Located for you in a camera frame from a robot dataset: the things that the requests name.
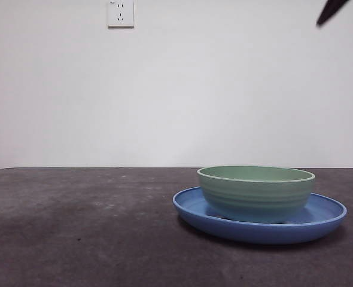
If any white wall socket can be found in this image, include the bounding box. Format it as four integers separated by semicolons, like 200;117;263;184
106;0;135;30

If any blue plate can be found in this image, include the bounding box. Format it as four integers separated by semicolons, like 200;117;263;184
172;186;348;245

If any green ribbed bowl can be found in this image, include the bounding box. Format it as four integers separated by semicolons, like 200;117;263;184
196;165;316;224

